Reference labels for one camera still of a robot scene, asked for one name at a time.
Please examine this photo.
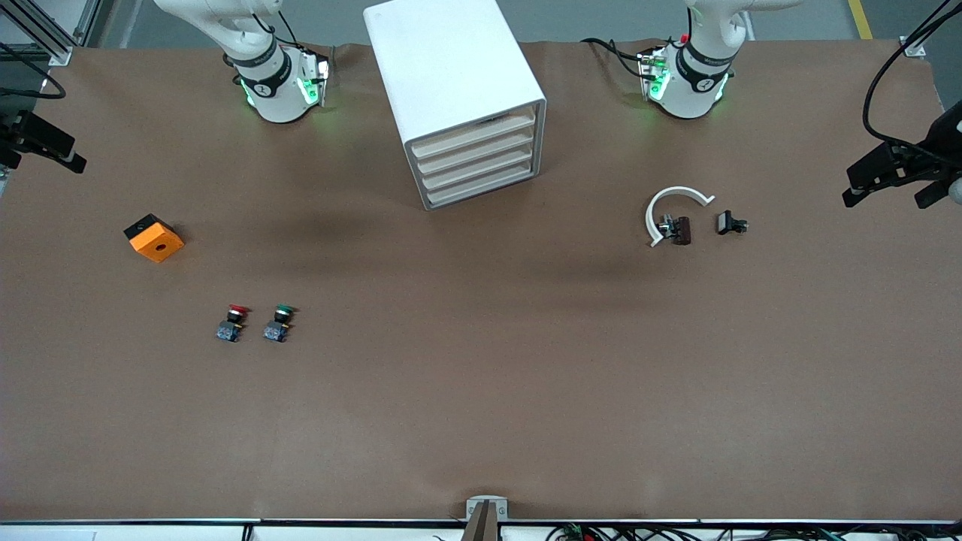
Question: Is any orange black button box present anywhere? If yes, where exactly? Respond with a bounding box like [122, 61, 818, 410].
[123, 213, 186, 264]

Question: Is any dark brown small component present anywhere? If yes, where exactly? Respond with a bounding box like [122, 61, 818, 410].
[659, 215, 693, 246]

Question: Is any white curved plastic piece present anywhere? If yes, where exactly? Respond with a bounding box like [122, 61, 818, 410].
[645, 186, 716, 249]

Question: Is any brown table mat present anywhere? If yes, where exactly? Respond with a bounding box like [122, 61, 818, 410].
[0, 38, 962, 524]

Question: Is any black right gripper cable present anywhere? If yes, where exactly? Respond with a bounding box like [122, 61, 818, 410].
[0, 41, 67, 101]

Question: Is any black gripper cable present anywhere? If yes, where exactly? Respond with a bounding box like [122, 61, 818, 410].
[862, 0, 955, 151]
[0, 41, 67, 101]

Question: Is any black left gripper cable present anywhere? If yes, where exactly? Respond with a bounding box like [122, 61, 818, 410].
[862, 0, 955, 151]

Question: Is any aluminium frame post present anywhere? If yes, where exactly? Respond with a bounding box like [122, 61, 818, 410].
[0, 0, 113, 67]
[900, 0, 962, 58]

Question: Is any red push button switch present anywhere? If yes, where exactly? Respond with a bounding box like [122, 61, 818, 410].
[216, 304, 252, 343]

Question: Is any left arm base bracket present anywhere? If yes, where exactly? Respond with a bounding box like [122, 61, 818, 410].
[637, 45, 671, 98]

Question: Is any green push button switch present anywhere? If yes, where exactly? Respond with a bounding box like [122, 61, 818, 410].
[263, 304, 298, 343]

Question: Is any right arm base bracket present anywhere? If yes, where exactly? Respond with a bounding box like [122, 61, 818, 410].
[299, 47, 334, 107]

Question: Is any black left base cable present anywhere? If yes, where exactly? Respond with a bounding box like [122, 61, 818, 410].
[581, 36, 649, 80]

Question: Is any metal table edge bracket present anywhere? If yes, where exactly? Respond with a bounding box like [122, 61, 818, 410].
[465, 495, 510, 541]

